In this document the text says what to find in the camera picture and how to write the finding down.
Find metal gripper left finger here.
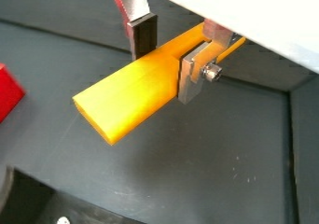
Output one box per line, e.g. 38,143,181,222
121,0,159,60

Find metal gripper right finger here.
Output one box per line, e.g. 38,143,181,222
178,19,242,104

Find yellow two-pronged square-circle object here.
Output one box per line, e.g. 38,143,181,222
73,24,246,145

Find red fixture block with holes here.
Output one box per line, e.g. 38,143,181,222
0,63,27,123

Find black curved regrasp stand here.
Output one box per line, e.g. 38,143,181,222
0,166,145,224

